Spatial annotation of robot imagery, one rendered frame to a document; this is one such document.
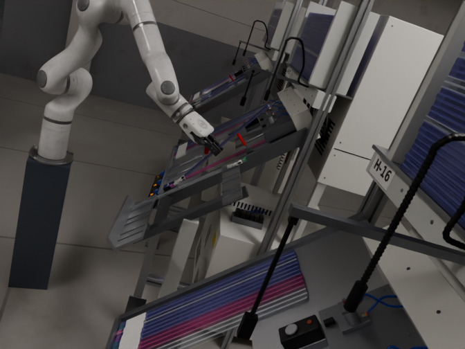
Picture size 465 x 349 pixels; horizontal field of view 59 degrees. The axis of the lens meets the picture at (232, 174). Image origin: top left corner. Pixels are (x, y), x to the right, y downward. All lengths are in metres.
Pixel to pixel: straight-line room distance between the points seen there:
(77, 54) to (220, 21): 4.00
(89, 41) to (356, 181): 1.25
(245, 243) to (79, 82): 1.02
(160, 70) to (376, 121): 0.92
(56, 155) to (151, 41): 0.76
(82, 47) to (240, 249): 1.10
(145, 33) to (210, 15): 4.13
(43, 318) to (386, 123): 1.78
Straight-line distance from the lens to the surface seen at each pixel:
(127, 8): 1.60
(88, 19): 1.69
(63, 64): 1.85
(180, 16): 5.58
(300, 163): 1.78
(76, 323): 2.24
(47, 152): 2.01
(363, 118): 1.82
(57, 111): 1.94
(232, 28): 5.73
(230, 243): 1.96
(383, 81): 1.81
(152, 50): 1.51
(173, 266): 1.67
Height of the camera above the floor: 1.57
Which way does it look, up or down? 21 degrees down
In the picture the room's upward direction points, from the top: 19 degrees clockwise
